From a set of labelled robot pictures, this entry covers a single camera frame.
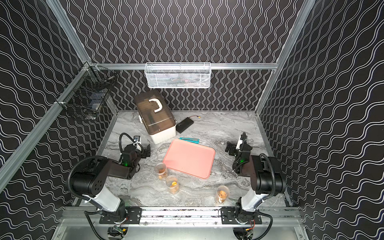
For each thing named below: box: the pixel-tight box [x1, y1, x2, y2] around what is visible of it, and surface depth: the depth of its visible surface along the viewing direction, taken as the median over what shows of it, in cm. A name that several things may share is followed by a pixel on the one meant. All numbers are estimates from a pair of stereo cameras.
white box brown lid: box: [134, 89, 177, 144], surface depth 99 cm
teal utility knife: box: [179, 137, 200, 144], surface depth 105 cm
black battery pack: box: [175, 117, 194, 134], surface depth 112 cm
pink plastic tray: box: [163, 139, 216, 179], surface depth 97 cm
